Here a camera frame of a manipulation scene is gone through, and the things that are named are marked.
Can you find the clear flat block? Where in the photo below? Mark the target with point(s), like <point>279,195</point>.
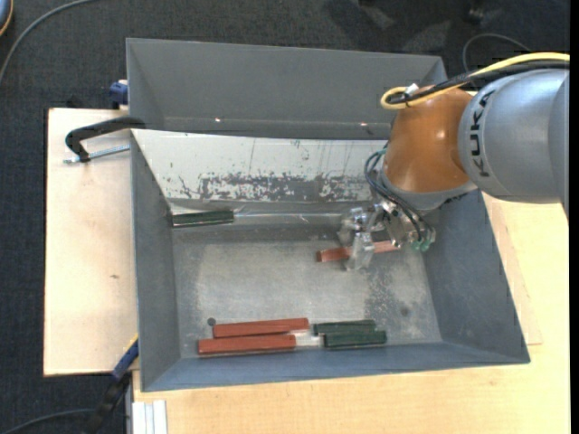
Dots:
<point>309,341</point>

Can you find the grey metal bin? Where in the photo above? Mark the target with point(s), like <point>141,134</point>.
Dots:
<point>280,283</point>

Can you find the red-brown flat block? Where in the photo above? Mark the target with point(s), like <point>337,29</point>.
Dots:
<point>246,345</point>
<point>260,327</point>
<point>332,255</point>

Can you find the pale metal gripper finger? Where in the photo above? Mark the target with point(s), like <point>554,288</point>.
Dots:
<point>354,224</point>
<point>361,253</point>

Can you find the dark green flat block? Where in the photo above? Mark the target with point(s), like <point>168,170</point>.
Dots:
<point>202,218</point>
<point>344,327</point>
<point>355,339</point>

